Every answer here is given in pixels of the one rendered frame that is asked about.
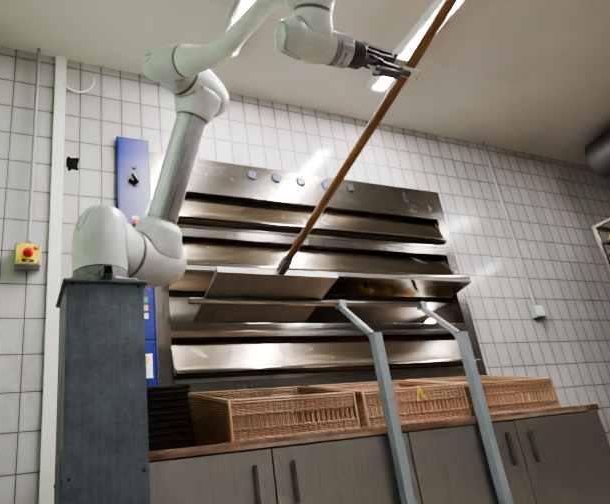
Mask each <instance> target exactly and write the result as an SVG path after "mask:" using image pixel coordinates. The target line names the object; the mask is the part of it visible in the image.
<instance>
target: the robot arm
mask: <svg viewBox="0 0 610 504"><path fill-rule="evenodd" d="M334 1H335V0H255V1H254V2H253V3H252V4H251V5H250V6H249V7H248V9H247V10H246V11H245V12H244V13H243V14H242V15H241V16H240V17H239V18H238V19H237V20H236V21H235V22H234V23H233V24H232V26H231V27H230V28H229V29H228V30H227V31H226V32H225V33H224V34H223V35H222V36H221V37H220V38H219V39H218V40H216V41H215V42H214V43H212V44H210V45H205V46H203V45H190V44H169V45H164V46H160V47H157V48H155V49H153V50H151V51H150V52H148V53H147V54H146V55H145V58H144V59H143V60H142V70H143V73H144V75H145V76H146V77H147V78H149V79H150V80H152V81H154V82H159V83H160V85H162V86H163V87H165V88H166V89H168V90H169V91H171V92H172V93H173V94H174V102H175V112H176V115H177V116H176V119H175V122H174V126H173V129H172V133H171V136H170V139H169V143H168V146H167V149H166V153H165V156H164V160H163V163H162V166H161V170H160V173H159V177H158V180H157V183H156V187H155V190H154V193H153V197H152V200H151V204H150V207H149V210H148V214H147V217H145V218H143V219H141V220H140V221H138V222H137V224H136V226H135V227H132V226H131V225H130V224H129V223H128V221H127V218H126V216H125V215H124V214H123V213H122V212H121V211H120V210H119V209H117V208H115V207H113V206H111V205H105V204H99V205H93V206H90V207H88V208H87V209H86V210H85V211H84V212H83V214H82V215H80V217H79V218H78V220H77V223H76V225H75V228H74V232H73V237H72V251H71V260H72V277H70V278H80V279H108V280H136V281H147V282H148V284H147V285H146V286H153V287H160V286H167V285H171V284H174V283H176V282H177V281H179V280H180V279H181V277H182V276H183V274H184V272H185V270H186V265H187V261H186V256H185V252H184V251H183V249H182V233H181V231H180V229H179V227H178V226H176V225H177V222H178V219H179V215H180V212H181V208H182V205H183V201H184V198H185V194H186V191H187V187H188V184H189V180H190V177H191V173H192V170H193V166H194V163H195V159H196V156H197V152H198V149H199V145H200V142H201V138H202V135H203V131H204V128H205V125H207V124H209V123H210V122H211V120H212V119H213V118H215V117H218V116H220V115H221V114H223V113H224V111H225V110H226V108H227V106H228V103H229V96H228V93H227V90H226V88H225V86H224V85H223V83H222V82H221V81H220V80H219V79H218V78H217V77H216V76H215V75H214V74H213V73H212V72H211V71H210V70H209V69H212V68H214V67H217V66H219V65H221V64H222V63H224V62H225V61H227V60H228V59H229V58H230V57H232V56H233V55H234V54H235V53H236V52H237V51H238V50H239V48H240V47H241V46H242V45H243V44H244V43H245V42H246V41H247V40H248V38H249V37H250V36H251V35H252V34H253V33H254V32H255V30H256V29H257V28H258V27H259V26H260V25H261V24H262V23H263V21H264V20H265V19H266V18H267V17H268V16H269V15H270V14H271V13H272V12H273V11H274V10H276V9H277V8H279V7H281V6H288V7H289V8H290V9H291V10H292V11H294V14H293V16H290V17H286V18H284V19H282V20H281V21H280V22H279V23H278V25H277V27H276V31H275V43H276V47H277V49H278V50H279V51H280V52H282V53H283V54H285V55H287V56H289V57H291V58H293V59H296V60H299V61H302V62H305V63H309V64H315V65H319V64H324V65H328V66H333V67H337V68H341V69H344V68H346V67H348V68H351V69H359V68H361V67H365V68H367V69H371V70H372V71H373V73H372V75H373V76H382V77H387V78H392V79H397V80H399V79H400V77H401V76H403V77H406V78H410V79H414V80H417V78H418V77H419V75H420V74H421V70H417V69H414V68H410V67H407V66H404V65H405V63H406V62H407V60H404V59H401V58H397V57H398V55H397V54H396V53H395V55H392V54H393V53H392V52H390V51H387V50H384V49H381V48H378V47H376V46H373V45H370V44H368V43H366V42H362V41H358V40H355V39H354V38H353V37H352V36H351V35H348V34H344V33H341V32H338V31H334V30H333V24H332V10H333V6H334Z"/></svg>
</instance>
